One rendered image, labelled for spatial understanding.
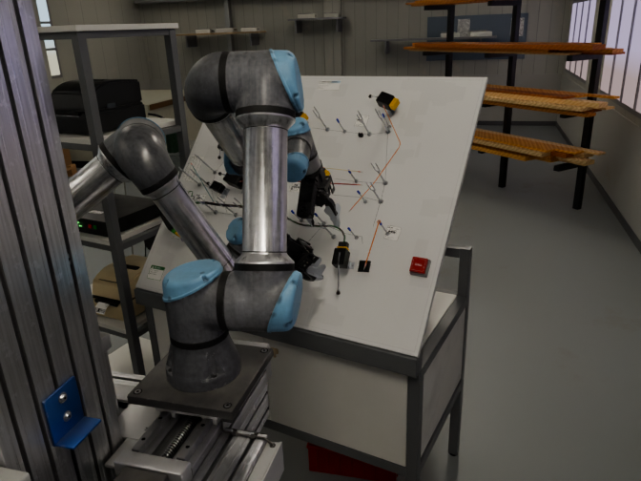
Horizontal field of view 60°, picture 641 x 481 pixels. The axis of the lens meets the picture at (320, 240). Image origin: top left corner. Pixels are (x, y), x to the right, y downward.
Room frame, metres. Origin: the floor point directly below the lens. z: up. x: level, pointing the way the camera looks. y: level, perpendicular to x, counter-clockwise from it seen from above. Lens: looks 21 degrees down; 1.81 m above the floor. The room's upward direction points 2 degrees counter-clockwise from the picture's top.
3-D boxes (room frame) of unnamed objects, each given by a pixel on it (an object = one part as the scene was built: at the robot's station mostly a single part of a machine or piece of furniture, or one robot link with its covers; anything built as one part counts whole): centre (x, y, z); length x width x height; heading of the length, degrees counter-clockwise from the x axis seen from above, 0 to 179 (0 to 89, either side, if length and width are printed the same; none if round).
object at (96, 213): (2.29, 0.91, 1.09); 0.35 x 0.33 x 0.07; 61
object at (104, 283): (2.27, 0.87, 0.76); 0.30 x 0.21 x 0.20; 154
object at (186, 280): (0.97, 0.24, 1.33); 0.13 x 0.12 x 0.14; 83
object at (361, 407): (1.62, -0.02, 0.60); 0.55 x 0.03 x 0.39; 61
